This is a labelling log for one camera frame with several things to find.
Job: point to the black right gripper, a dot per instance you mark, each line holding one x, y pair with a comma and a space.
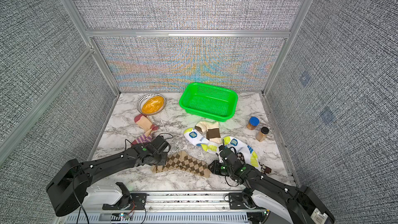
214, 166

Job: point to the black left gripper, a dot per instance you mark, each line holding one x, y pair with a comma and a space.
165, 157

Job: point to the brown argyle sock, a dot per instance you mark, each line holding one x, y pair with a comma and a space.
184, 162

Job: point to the cream brown block sock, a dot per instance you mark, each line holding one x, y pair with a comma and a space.
211, 130

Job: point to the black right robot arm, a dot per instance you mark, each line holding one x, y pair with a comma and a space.
302, 204

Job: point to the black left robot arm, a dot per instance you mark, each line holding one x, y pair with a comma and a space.
67, 189

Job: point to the white sock yellow dots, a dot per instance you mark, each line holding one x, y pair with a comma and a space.
194, 137
248, 153

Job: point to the dark floral sock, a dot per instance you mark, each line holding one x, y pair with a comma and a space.
263, 168

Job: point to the pink tan striped sock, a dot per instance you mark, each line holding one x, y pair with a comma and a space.
148, 127

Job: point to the jar with black lid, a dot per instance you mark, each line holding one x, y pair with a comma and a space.
262, 134

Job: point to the jar with blue lid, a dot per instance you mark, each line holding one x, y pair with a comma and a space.
253, 122

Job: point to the patterned bowl with orange food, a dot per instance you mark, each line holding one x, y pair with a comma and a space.
151, 104

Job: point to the green plastic basket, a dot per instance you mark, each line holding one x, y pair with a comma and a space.
209, 101

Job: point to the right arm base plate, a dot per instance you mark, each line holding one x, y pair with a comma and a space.
240, 201

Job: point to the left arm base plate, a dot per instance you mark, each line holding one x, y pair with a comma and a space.
136, 201

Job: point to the aluminium front rail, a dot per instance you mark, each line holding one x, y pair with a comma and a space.
175, 200

